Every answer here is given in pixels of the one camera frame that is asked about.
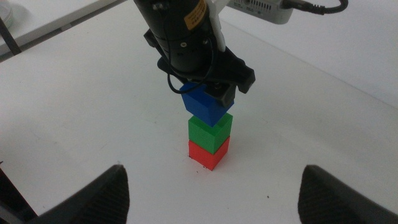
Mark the blue cube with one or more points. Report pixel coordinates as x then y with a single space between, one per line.
202 107

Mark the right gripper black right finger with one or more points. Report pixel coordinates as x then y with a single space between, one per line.
323 202

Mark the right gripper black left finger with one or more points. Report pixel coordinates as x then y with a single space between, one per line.
102 202

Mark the white round container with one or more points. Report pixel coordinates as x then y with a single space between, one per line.
5 12

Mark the black slanted rod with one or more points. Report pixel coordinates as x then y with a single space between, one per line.
9 37

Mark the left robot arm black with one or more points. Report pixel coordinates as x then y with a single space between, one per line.
174 28

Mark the red cube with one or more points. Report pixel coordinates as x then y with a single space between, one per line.
206 157

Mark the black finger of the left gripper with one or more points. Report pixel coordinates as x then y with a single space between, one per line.
222 95

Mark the green cube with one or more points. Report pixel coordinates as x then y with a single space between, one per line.
206 135

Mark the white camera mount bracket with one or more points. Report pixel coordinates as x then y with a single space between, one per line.
217 28

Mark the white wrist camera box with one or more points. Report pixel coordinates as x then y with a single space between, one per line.
264 9

